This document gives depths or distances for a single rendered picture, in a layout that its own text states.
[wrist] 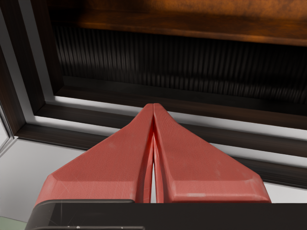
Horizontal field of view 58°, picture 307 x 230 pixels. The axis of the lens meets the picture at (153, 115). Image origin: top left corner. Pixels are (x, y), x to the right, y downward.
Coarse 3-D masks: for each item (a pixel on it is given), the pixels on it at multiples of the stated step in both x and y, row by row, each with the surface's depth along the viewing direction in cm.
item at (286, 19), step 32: (64, 0) 29; (96, 0) 28; (128, 0) 27; (160, 0) 27; (192, 0) 26; (224, 0) 25; (256, 0) 25; (288, 0) 24; (160, 32) 24; (192, 32) 23; (224, 32) 23; (256, 32) 23; (288, 32) 23
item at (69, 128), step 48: (0, 0) 13; (0, 48) 14; (48, 48) 16; (0, 96) 15; (48, 96) 17; (96, 96) 17; (144, 96) 17; (96, 144) 15; (240, 144) 14; (288, 144) 14
